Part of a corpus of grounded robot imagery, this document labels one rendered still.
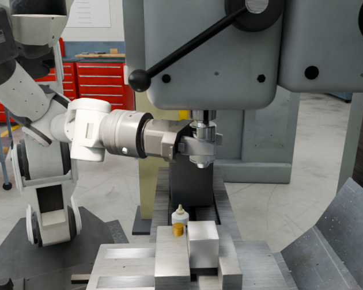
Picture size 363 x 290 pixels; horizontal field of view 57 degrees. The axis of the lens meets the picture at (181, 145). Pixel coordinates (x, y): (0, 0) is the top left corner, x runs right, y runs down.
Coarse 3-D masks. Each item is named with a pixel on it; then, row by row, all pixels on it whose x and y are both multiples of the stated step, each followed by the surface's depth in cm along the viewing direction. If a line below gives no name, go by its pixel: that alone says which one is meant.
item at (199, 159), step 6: (192, 132) 57; (210, 132) 56; (198, 138) 56; (204, 138) 56; (210, 138) 57; (192, 156) 58; (198, 156) 57; (204, 156) 57; (210, 156) 58; (198, 162) 58; (204, 162) 58; (210, 162) 58
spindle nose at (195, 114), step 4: (192, 112) 56; (196, 112) 55; (200, 112) 55; (212, 112) 55; (216, 112) 56; (192, 116) 56; (196, 116) 55; (200, 116) 55; (212, 116) 55; (216, 116) 56; (200, 120) 55
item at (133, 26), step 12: (132, 0) 49; (132, 12) 50; (132, 24) 50; (144, 24) 50; (132, 36) 51; (144, 36) 51; (132, 48) 52; (144, 48) 52; (132, 60) 52; (144, 60) 52
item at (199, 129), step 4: (192, 124) 57; (196, 124) 57; (212, 124) 57; (216, 124) 58; (192, 128) 57; (196, 128) 56; (200, 128) 56; (204, 128) 56; (208, 128) 56; (212, 128) 56; (216, 128) 57; (200, 132) 56; (204, 132) 56; (208, 132) 56
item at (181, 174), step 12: (180, 168) 94; (192, 168) 94; (204, 168) 94; (180, 180) 95; (192, 180) 95; (204, 180) 95; (180, 192) 96; (192, 192) 96; (204, 192) 97; (192, 204) 98; (204, 204) 98
